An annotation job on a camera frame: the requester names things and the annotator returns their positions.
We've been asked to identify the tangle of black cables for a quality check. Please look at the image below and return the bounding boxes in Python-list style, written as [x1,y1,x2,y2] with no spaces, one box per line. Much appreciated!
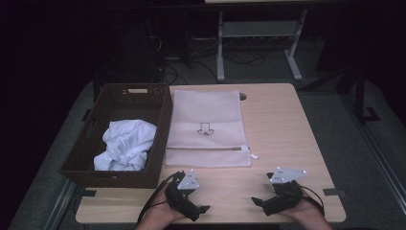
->
[221,47,266,67]

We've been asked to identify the black metal stand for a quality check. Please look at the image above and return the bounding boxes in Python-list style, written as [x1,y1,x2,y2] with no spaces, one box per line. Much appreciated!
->
[353,66,381,124]

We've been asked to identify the brown wicker basket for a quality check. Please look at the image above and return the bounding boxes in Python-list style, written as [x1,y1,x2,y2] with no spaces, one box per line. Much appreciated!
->
[57,82,174,190]

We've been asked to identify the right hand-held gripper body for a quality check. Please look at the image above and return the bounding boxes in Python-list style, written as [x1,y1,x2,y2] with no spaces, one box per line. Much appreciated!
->
[261,166,307,217]

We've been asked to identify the person's right hand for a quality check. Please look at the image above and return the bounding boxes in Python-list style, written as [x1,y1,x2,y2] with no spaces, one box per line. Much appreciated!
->
[280,191,327,225]

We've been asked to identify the person's left hand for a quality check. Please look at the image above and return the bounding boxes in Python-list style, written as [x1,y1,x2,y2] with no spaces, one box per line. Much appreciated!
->
[145,193,189,225]

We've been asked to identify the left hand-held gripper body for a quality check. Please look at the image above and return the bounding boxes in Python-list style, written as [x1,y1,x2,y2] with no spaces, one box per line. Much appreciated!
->
[164,168,201,222]

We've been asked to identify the metal floor rail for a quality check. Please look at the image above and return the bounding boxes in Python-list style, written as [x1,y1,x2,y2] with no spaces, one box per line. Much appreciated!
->
[42,178,79,230]
[341,94,406,205]

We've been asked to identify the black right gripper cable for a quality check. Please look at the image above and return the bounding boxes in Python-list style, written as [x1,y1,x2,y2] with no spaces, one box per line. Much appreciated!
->
[298,185,326,218]

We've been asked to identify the white garment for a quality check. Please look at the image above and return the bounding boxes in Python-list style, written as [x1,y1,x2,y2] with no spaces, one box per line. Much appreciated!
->
[93,119,158,173]

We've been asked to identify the white metal desk frame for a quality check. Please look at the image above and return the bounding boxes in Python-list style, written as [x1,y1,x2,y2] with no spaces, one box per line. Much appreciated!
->
[215,9,309,82]

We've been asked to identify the white mesh laundry bag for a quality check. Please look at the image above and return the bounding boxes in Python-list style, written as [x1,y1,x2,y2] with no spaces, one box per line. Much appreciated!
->
[165,89,259,169]

